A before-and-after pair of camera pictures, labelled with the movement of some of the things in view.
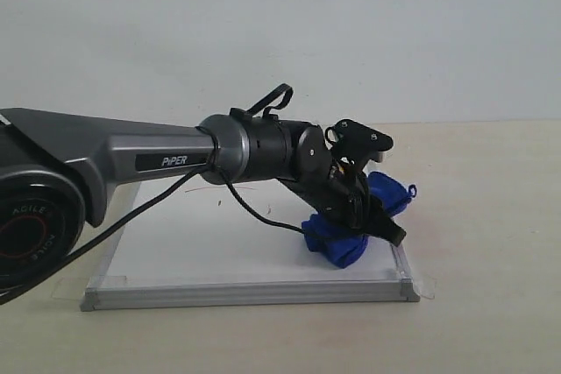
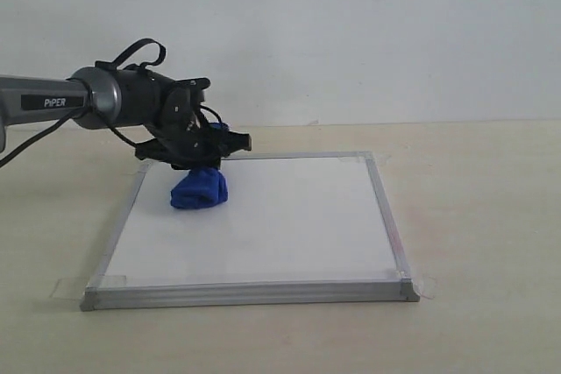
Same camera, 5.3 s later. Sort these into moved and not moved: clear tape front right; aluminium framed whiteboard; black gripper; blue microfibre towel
Moved: blue microfibre towel; black gripper
Not moved: clear tape front right; aluminium framed whiteboard
